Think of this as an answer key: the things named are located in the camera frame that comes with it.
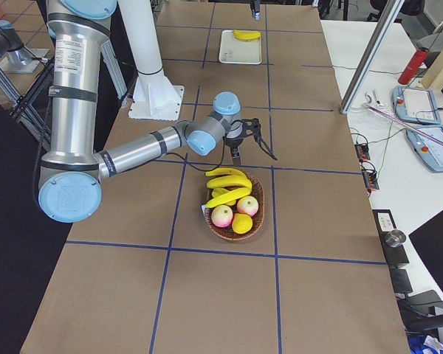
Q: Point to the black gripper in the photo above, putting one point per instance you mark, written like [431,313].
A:
[235,142]

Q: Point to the pink white peach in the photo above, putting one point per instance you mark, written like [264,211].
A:
[247,205]
[222,216]

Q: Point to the small steel cup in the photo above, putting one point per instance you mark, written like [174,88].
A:
[395,238]

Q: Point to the near teach pendant tablet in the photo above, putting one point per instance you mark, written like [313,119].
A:
[427,142]

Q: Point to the black monitor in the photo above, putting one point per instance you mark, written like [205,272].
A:
[428,243]

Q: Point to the aluminium frame post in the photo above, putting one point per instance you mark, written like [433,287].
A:
[389,14]

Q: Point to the small yellow banana piece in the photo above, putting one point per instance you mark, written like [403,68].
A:
[221,191]

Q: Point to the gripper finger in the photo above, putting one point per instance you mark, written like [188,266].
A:
[255,7]

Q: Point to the black box with label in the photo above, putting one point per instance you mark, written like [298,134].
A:
[395,257]

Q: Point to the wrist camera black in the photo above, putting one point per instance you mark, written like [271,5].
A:
[252,128]

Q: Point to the red bottle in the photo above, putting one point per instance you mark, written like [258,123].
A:
[413,65]

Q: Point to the white bear print tray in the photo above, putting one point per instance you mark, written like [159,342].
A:
[233,51]

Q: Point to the yellow orange mango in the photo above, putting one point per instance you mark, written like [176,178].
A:
[241,223]

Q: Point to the far teach pendant tablet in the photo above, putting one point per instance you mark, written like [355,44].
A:
[416,105]

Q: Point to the orange black connector board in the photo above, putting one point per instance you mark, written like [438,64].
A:
[362,151]

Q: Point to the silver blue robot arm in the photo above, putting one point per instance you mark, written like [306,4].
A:
[71,172]

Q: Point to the brown wicker basket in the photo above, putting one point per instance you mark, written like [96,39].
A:
[227,233]

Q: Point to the teach pendant tablet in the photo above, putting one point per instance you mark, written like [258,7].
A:
[416,105]
[427,142]

